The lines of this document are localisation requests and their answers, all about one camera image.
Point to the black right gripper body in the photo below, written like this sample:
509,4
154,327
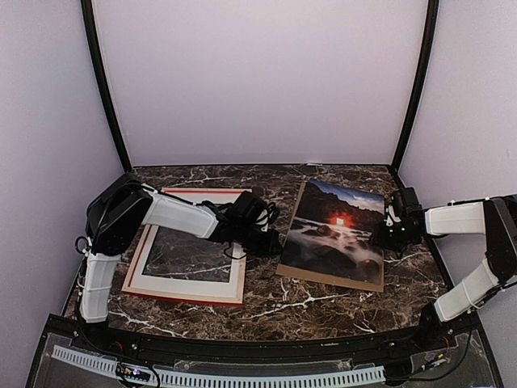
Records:
395,238

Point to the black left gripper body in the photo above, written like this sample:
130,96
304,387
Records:
255,245

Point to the brown cardboard backing board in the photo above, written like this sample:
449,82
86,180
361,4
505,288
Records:
331,283

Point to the landscape sunset photo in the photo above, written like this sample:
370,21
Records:
335,238

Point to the white mat board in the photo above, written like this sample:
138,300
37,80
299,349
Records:
182,283

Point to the wooden picture frame red edge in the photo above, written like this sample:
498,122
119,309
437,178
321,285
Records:
240,283

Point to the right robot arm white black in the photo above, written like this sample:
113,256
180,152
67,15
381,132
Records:
493,217

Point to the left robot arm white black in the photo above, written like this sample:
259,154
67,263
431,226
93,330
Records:
114,217

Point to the small green circuit board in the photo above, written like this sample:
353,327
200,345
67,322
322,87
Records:
131,373

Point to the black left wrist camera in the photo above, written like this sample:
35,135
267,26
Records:
250,210

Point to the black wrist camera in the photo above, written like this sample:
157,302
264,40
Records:
403,203
250,210

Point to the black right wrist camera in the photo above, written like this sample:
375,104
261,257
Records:
403,203

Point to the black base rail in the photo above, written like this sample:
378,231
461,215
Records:
390,346

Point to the right black enclosure post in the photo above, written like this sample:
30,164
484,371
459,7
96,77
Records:
418,84

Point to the black enclosure post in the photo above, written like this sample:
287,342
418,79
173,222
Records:
92,37
418,84

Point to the left black enclosure post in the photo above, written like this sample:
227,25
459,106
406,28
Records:
92,37

